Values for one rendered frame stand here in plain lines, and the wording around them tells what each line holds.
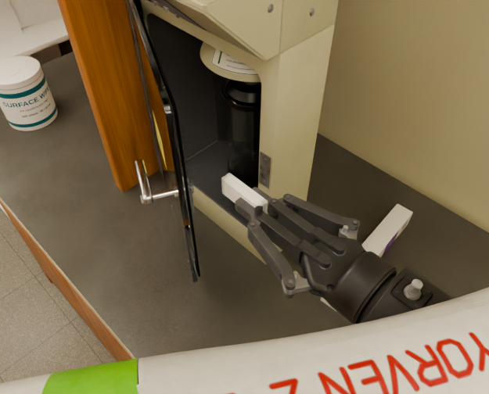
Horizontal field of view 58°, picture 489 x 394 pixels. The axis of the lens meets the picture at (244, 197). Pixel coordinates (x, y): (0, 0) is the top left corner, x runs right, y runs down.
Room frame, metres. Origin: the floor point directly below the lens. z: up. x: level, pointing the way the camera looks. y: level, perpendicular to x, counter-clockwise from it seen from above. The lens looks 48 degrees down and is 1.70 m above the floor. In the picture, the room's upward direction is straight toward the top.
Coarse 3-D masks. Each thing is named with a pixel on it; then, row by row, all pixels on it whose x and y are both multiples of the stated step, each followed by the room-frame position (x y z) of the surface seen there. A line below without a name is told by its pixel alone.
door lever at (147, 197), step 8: (136, 160) 0.51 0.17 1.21; (136, 168) 0.50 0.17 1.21; (144, 168) 0.49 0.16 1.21; (144, 176) 0.48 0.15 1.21; (144, 184) 0.46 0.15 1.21; (144, 192) 0.44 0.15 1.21; (152, 192) 0.45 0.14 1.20; (160, 192) 0.44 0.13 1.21; (168, 192) 0.45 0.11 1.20; (144, 200) 0.43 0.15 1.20; (152, 200) 0.43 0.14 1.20
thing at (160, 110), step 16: (128, 0) 0.68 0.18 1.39; (144, 32) 0.58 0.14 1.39; (144, 48) 0.54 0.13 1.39; (144, 64) 0.60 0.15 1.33; (144, 80) 0.67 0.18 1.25; (160, 80) 0.46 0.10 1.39; (160, 96) 0.43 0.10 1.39; (160, 112) 0.46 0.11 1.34; (160, 128) 0.51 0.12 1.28; (176, 144) 0.41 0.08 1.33; (160, 160) 0.66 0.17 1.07; (176, 160) 0.41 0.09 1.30; (176, 176) 0.41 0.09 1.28; (176, 192) 0.44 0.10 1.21; (176, 208) 0.49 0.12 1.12; (192, 256) 0.41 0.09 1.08; (192, 272) 0.41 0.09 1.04
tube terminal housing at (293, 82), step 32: (288, 0) 0.49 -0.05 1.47; (320, 0) 0.54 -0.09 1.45; (192, 32) 0.61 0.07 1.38; (288, 32) 0.50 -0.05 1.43; (320, 32) 0.54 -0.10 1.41; (256, 64) 0.52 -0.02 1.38; (288, 64) 0.50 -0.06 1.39; (320, 64) 0.55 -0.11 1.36; (288, 96) 0.50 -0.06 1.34; (320, 96) 0.56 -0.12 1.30; (288, 128) 0.51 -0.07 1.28; (288, 160) 0.51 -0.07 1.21; (288, 192) 0.52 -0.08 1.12; (224, 224) 0.57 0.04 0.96; (256, 256) 0.51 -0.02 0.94
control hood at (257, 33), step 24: (168, 0) 0.48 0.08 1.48; (192, 0) 0.42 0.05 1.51; (216, 0) 0.42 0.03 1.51; (240, 0) 0.44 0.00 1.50; (264, 0) 0.46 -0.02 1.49; (216, 24) 0.42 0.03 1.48; (240, 24) 0.44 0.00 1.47; (264, 24) 0.47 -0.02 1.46; (240, 48) 0.50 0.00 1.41; (264, 48) 0.47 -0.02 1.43
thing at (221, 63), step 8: (200, 48) 0.66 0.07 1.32; (208, 48) 0.62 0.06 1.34; (216, 48) 0.61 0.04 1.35; (200, 56) 0.64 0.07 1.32; (208, 56) 0.62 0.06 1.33; (216, 56) 0.60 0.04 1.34; (224, 56) 0.59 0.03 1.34; (208, 64) 0.61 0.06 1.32; (216, 64) 0.60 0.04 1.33; (224, 64) 0.59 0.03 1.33; (232, 64) 0.58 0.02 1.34; (240, 64) 0.58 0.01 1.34; (216, 72) 0.59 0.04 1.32; (224, 72) 0.58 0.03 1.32; (232, 72) 0.58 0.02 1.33; (240, 72) 0.58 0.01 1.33; (248, 72) 0.57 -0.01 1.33; (256, 72) 0.57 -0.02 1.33; (240, 80) 0.57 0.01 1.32; (248, 80) 0.57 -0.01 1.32; (256, 80) 0.57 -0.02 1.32
